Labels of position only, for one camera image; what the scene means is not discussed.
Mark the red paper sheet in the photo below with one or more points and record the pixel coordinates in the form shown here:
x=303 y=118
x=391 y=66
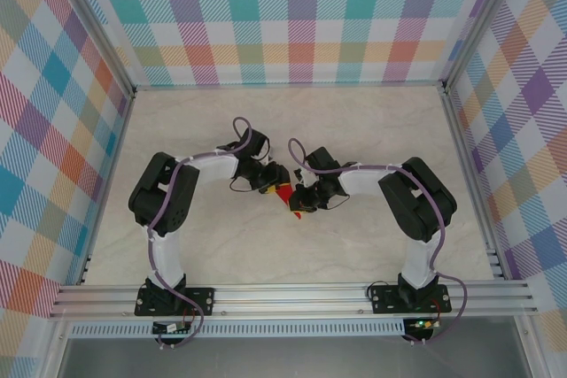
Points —
x=287 y=197

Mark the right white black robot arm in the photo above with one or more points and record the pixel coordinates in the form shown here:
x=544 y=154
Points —
x=421 y=210

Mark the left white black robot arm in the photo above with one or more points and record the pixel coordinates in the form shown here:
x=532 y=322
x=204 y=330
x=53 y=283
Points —
x=161 y=201

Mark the grey metal panel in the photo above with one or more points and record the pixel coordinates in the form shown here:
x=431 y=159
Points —
x=288 y=358

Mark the small circuit board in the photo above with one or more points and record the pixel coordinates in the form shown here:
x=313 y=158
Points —
x=423 y=324
x=168 y=328

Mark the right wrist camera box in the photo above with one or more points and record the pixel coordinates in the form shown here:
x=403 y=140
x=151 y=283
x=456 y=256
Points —
x=322 y=160

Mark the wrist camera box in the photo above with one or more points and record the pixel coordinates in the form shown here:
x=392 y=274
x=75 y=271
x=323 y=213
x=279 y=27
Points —
x=256 y=141
x=322 y=160

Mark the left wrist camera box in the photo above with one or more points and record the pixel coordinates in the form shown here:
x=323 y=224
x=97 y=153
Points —
x=256 y=141

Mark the aluminium back rail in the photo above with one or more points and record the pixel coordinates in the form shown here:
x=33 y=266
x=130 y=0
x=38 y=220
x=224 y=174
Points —
x=288 y=86

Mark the aluminium mounting rail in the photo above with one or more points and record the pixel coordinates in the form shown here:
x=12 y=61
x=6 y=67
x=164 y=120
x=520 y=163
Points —
x=288 y=303

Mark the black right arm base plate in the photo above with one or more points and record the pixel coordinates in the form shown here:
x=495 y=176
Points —
x=383 y=300

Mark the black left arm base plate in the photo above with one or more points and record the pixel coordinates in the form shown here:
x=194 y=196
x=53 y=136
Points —
x=201 y=300

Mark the aluminium side rail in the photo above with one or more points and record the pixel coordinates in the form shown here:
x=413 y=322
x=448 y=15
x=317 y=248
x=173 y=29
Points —
x=464 y=152
x=117 y=152

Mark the aluminium frame post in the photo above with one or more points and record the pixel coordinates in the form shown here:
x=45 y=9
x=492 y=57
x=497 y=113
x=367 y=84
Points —
x=479 y=19
x=96 y=19

